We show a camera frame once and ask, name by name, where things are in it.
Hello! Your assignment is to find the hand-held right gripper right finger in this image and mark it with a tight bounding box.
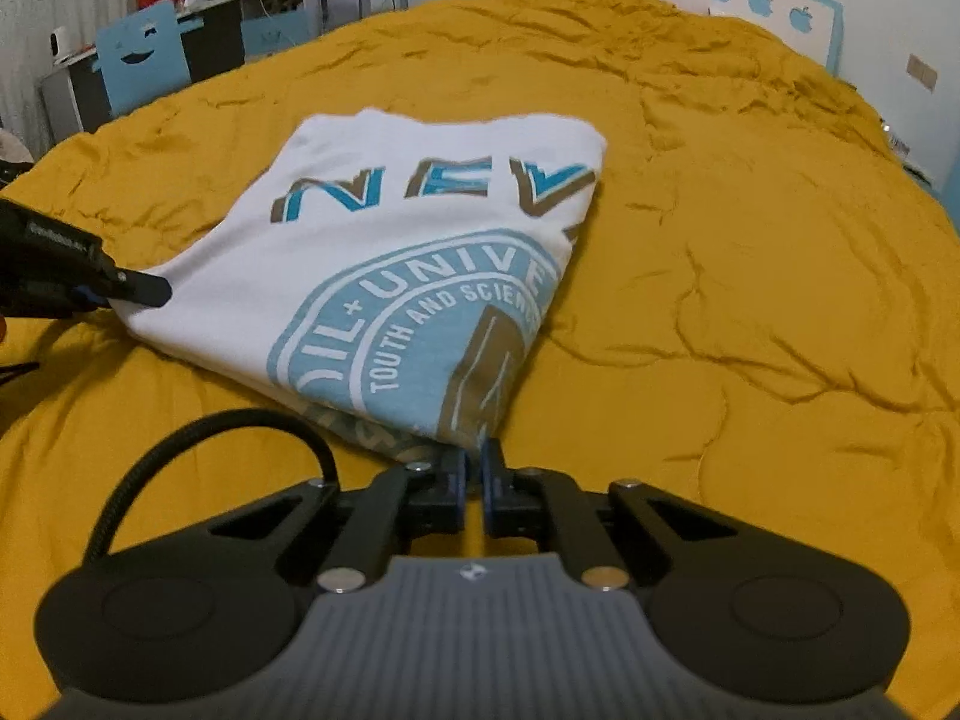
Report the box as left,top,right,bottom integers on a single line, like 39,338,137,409
480,439,775,593

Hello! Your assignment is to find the blue and black desk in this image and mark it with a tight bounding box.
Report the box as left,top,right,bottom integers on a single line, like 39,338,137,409
39,0,325,142

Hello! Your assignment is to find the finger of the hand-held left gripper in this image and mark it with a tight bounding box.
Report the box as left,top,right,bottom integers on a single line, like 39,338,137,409
71,266,174,311

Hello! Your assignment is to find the yellow quilted blanket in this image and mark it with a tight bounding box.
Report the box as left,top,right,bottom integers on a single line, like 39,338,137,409
0,0,960,715

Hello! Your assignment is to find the black braided cable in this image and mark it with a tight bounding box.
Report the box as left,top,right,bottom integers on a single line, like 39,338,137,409
80,408,339,568

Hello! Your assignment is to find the blue smiley chair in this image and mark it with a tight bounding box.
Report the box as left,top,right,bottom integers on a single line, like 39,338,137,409
95,0,193,118

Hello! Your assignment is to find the white printed sweatshirt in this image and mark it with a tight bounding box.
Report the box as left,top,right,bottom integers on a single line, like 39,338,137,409
112,108,608,467

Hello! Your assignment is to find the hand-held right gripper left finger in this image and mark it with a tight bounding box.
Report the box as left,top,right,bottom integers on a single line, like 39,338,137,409
178,450,472,593

